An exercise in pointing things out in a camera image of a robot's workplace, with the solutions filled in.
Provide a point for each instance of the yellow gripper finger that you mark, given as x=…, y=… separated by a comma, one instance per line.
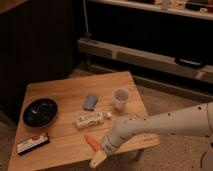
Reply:
x=99, y=157

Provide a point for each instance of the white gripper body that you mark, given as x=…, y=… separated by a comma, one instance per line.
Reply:
x=111, y=142

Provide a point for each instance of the orange pepper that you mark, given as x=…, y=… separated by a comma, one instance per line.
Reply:
x=95, y=145

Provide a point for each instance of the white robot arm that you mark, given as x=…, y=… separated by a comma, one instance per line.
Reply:
x=191, y=121

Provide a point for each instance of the black ceramic bowl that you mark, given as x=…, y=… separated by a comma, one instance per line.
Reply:
x=40, y=113

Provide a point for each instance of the clear plastic cup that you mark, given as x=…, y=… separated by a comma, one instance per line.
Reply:
x=120, y=97

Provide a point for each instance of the wooden table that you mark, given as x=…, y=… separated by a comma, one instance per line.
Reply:
x=67, y=144

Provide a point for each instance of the black and red box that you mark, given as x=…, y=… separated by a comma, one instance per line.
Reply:
x=32, y=143

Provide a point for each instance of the grey metal shelf beam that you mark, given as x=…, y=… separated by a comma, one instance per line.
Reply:
x=144, y=59

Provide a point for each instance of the upper shelf with items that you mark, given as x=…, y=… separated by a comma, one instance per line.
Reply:
x=157, y=8

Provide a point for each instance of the black handle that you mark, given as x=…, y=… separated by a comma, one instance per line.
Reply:
x=190, y=64

